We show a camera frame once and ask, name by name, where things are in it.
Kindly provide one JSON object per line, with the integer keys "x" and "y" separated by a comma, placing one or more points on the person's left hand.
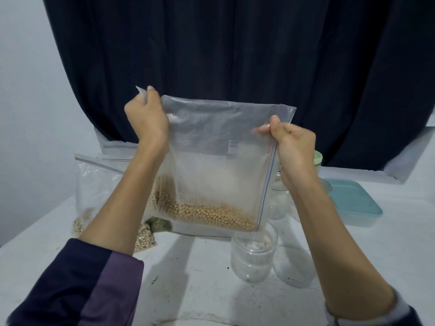
{"x": 146, "y": 122}

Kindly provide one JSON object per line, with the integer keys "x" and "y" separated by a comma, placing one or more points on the person's right hand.
{"x": 296, "y": 152}

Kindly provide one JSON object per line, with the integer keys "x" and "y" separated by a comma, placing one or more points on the transparent jar green lid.
{"x": 317, "y": 158}

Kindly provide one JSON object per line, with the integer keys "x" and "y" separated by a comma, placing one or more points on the clear zip bag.
{"x": 115, "y": 149}

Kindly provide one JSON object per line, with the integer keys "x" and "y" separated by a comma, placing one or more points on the clear bag with soybeans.
{"x": 211, "y": 173}

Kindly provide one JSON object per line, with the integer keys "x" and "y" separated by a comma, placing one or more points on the zip bag of grains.
{"x": 92, "y": 186}

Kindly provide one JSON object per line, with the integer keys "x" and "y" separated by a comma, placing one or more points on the pile of yellow soybeans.
{"x": 204, "y": 215}

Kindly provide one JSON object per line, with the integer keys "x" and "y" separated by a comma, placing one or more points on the person's left forearm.
{"x": 122, "y": 207}

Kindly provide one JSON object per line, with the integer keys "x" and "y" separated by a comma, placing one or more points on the person's right forearm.
{"x": 333, "y": 247}

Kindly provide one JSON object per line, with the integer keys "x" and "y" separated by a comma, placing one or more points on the teal lidded plastic container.
{"x": 353, "y": 200}

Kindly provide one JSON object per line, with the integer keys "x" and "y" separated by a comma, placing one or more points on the clear round lid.
{"x": 293, "y": 268}

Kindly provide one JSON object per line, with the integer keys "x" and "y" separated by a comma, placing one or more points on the dark navy curtain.
{"x": 238, "y": 51}

